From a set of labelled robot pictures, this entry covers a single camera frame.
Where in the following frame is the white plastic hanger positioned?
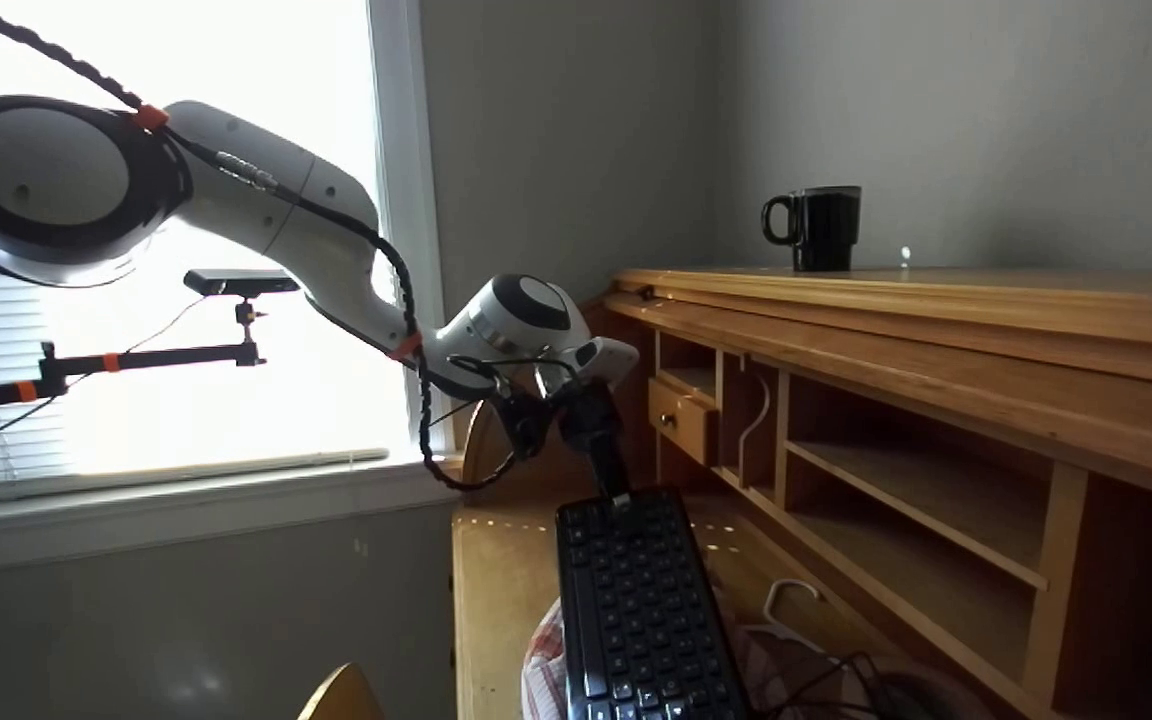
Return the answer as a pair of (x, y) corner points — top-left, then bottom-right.
(739, 578), (829, 651)

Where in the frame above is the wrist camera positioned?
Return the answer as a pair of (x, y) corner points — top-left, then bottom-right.
(492, 388), (558, 464)

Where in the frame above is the window with white blinds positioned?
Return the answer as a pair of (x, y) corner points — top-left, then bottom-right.
(0, 0), (449, 507)

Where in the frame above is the wooden desk hutch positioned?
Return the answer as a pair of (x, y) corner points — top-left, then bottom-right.
(584, 266), (1152, 720)

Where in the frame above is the small wooden drawer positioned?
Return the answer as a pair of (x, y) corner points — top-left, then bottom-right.
(647, 377), (720, 469)

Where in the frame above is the black mug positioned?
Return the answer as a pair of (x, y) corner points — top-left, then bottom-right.
(761, 185), (863, 273)

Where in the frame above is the wooden chair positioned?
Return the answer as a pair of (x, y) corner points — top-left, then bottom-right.
(297, 661), (388, 720)

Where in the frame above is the red white checkered cloth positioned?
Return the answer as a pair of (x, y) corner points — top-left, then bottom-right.
(520, 596), (842, 720)

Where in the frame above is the black cable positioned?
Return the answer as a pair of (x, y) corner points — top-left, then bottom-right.
(761, 652), (902, 720)

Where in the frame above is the black keyboard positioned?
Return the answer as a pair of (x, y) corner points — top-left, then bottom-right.
(554, 487), (753, 720)

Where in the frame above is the camera on mount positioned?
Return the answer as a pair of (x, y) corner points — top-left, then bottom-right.
(0, 268), (302, 418)

